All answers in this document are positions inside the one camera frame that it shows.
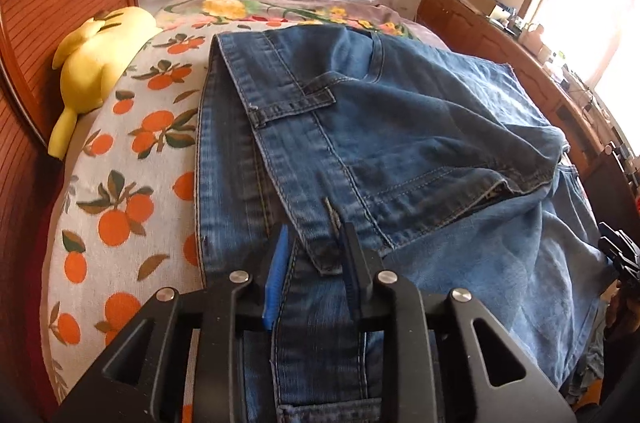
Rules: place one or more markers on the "yellow plush toy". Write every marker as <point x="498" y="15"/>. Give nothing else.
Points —
<point x="95" y="63"/>

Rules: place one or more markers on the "wooden frame window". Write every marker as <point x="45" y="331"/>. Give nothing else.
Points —
<point x="590" y="3"/>

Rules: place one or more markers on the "person's right hand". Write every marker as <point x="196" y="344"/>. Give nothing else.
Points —
<point x="614" y="308"/>

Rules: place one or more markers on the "wooden headboard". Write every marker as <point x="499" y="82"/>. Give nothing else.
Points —
<point x="50" y="3"/>

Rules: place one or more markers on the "orange fruit print bed sheet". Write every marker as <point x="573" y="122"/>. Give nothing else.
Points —
<point x="125" y="153"/>

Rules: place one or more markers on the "floral blanket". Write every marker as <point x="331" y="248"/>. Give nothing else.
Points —
<point x="225" y="8"/>

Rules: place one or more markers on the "flat cardboard box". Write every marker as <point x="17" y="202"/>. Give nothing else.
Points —
<point x="480" y="0"/>

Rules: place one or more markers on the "blue denim pants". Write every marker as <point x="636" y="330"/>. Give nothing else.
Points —
<point x="400" y="128"/>

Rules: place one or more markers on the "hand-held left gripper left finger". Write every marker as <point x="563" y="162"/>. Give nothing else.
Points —
<point x="277" y="283"/>

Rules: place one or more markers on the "long wooden cabinet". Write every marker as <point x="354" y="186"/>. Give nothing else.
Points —
<point x="465" y="28"/>

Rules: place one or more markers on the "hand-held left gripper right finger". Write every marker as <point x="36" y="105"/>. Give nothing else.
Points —
<point x="356" y="273"/>

